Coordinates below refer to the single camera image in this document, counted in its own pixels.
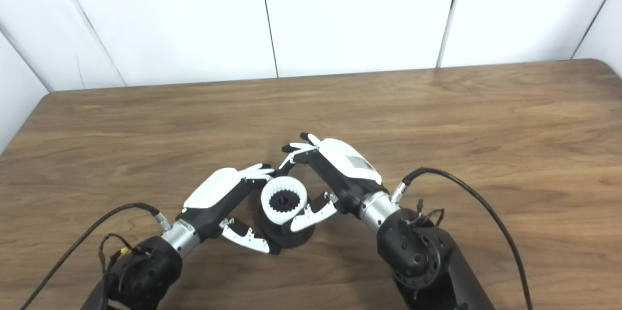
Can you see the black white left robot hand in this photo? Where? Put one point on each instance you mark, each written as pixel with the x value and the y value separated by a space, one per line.
pixel 214 191

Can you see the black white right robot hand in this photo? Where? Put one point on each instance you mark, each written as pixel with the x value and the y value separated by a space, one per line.
pixel 345 169

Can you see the round black part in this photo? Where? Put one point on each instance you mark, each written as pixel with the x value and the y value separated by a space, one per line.
pixel 291 239

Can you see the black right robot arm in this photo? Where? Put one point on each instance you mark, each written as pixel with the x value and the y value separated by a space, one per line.
pixel 418 256

